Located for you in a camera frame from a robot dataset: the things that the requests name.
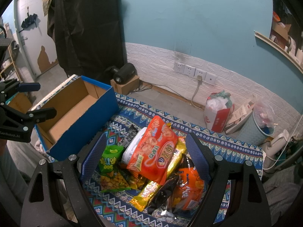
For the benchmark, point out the wooden rack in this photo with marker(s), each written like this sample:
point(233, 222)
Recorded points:
point(10, 62)

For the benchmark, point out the white appliance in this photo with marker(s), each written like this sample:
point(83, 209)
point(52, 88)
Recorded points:
point(275, 146)

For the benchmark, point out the patterned blue blanket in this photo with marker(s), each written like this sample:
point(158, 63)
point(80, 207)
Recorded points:
point(132, 108)

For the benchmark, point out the grey door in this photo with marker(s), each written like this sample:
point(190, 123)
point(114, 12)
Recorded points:
point(35, 45)

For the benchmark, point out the black garment cover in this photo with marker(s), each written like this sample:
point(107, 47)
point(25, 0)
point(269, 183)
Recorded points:
point(87, 28)

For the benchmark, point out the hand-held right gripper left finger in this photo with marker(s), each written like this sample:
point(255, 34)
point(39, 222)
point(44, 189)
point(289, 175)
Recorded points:
point(93, 157)

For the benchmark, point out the black folded umbrella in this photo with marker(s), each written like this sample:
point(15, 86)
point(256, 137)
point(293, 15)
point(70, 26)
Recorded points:
point(29, 21)

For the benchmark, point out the printed paper bag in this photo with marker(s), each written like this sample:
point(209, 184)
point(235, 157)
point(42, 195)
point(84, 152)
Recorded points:
point(239, 115)

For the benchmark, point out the cardboard box on shelf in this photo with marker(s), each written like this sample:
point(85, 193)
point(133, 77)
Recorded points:
point(280, 31)

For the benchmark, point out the large orange snack packet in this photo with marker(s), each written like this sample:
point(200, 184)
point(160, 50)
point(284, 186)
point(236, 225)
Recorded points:
point(152, 151)

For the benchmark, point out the white snack packet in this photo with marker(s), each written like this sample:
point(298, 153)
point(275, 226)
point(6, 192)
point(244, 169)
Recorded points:
point(131, 146)

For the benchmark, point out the long gold snack packet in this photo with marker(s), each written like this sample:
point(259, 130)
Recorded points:
point(145, 195)

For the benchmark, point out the wooden wall shelf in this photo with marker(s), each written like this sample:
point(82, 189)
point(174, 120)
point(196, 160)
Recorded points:
point(277, 48)

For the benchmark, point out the wide gold snack packet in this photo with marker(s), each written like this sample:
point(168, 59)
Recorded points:
point(177, 153)

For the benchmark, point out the large black snack packet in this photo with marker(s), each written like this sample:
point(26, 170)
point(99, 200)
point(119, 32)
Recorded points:
point(163, 194)

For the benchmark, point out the white wall socket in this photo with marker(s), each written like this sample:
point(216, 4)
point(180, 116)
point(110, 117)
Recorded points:
point(179, 67)
point(210, 77)
point(189, 70)
point(200, 74)

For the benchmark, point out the blue cardboard box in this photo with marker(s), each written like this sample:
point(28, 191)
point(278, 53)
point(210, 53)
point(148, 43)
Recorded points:
point(71, 113)

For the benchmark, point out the black projector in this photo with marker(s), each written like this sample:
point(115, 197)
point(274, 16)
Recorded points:
point(124, 73)

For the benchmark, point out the green snack packet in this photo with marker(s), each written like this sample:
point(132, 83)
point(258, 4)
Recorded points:
point(111, 170)

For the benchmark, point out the red and white bag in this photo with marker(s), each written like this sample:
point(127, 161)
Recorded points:
point(217, 115)

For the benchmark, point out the yellowish cloth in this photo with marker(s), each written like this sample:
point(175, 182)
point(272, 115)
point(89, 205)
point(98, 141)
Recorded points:
point(48, 1)

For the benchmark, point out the light blue trash bin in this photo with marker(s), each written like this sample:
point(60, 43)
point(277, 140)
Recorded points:
point(253, 130)

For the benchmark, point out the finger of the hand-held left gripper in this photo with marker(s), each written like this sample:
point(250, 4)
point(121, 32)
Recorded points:
point(29, 86)
point(40, 114)

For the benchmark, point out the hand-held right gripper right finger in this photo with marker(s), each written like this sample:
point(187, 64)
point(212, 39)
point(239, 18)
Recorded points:
point(197, 157)

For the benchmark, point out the small black snack packet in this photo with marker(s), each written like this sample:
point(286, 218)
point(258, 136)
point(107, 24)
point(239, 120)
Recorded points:
point(127, 136)

